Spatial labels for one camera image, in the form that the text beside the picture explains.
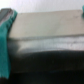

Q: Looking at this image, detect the teal padded gripper right finger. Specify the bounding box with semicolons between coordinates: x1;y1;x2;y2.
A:
79;9;84;19

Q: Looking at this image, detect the black kcup holder drawer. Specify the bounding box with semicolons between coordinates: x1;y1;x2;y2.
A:
8;10;84;84

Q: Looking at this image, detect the teal padded gripper left finger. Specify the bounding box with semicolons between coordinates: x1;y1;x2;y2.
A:
0;9;17;79

